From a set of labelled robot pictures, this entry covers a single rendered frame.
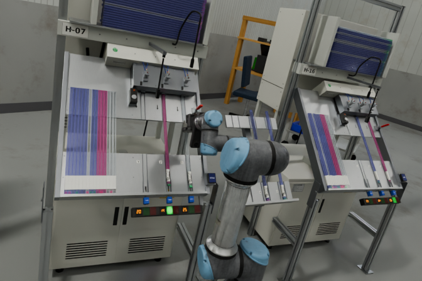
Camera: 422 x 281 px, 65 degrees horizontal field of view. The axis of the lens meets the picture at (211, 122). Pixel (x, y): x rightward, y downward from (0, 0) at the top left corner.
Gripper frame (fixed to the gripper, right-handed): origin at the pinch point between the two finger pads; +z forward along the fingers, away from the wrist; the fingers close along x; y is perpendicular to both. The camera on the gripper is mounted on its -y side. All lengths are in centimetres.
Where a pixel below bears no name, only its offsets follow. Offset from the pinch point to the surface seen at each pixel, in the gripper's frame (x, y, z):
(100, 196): 42, -31, -10
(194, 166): -3.7, -17.9, -3.8
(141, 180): 23.8, -24.6, -5.6
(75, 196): 52, -31, -10
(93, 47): 46, 46, 23
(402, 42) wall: -710, 302, 350
